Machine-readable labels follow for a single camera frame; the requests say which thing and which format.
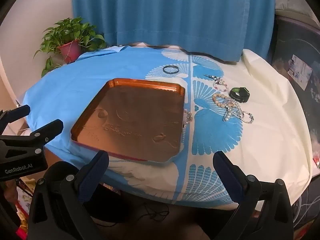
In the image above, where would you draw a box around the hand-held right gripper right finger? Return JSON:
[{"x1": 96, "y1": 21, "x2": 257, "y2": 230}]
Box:
[{"x1": 212, "y1": 151, "x2": 294, "y2": 240}]

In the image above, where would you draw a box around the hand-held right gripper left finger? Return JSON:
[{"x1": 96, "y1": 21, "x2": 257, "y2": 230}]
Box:
[{"x1": 27, "y1": 150, "x2": 110, "y2": 240}]

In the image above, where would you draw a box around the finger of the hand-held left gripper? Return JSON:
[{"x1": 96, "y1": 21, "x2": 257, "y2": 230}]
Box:
[
  {"x1": 0, "y1": 119, "x2": 64, "y2": 155},
  {"x1": 0, "y1": 104, "x2": 31, "y2": 128}
]

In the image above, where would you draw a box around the orange metal tray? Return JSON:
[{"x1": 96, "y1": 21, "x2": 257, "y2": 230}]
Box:
[{"x1": 71, "y1": 78, "x2": 186, "y2": 167}]

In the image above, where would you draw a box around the crystal bracelet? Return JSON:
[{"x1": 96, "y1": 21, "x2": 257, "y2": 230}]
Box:
[{"x1": 183, "y1": 109, "x2": 193, "y2": 128}]

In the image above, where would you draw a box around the wooden bead bracelet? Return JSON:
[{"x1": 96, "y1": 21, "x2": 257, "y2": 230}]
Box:
[{"x1": 212, "y1": 93, "x2": 234, "y2": 109}]

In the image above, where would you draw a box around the black and green watch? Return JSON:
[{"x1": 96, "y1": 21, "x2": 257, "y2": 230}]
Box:
[{"x1": 229, "y1": 87, "x2": 250, "y2": 103}]

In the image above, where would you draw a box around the blue and cream printed tablecloth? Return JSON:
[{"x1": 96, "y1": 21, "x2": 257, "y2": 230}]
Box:
[{"x1": 22, "y1": 45, "x2": 314, "y2": 205}]

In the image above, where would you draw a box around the red printed bag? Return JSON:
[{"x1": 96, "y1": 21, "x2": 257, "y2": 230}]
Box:
[{"x1": 14, "y1": 200, "x2": 28, "y2": 240}]

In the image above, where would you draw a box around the potted green plant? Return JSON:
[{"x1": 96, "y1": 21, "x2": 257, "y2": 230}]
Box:
[{"x1": 34, "y1": 17, "x2": 107, "y2": 78}]

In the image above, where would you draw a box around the dark printed blanket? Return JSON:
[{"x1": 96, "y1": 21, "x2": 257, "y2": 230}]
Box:
[{"x1": 271, "y1": 15, "x2": 320, "y2": 230}]

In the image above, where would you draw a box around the white printed card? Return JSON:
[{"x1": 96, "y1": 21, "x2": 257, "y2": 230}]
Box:
[{"x1": 287, "y1": 54, "x2": 313, "y2": 90}]

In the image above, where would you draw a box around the blue curtain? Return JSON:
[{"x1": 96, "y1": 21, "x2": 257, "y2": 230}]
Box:
[{"x1": 72, "y1": 0, "x2": 277, "y2": 63}]

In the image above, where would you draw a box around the beige pillow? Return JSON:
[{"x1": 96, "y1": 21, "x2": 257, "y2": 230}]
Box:
[{"x1": 275, "y1": 0, "x2": 320, "y2": 29}]

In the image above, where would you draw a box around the thin black cable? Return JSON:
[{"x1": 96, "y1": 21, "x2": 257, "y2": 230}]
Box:
[{"x1": 136, "y1": 202, "x2": 170, "y2": 222}]

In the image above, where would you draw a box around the pink bead bracelet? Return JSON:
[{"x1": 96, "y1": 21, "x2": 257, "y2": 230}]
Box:
[{"x1": 213, "y1": 79, "x2": 228, "y2": 91}]

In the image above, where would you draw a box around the black ring bracelet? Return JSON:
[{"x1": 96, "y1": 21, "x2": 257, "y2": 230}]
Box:
[{"x1": 162, "y1": 65, "x2": 179, "y2": 75}]

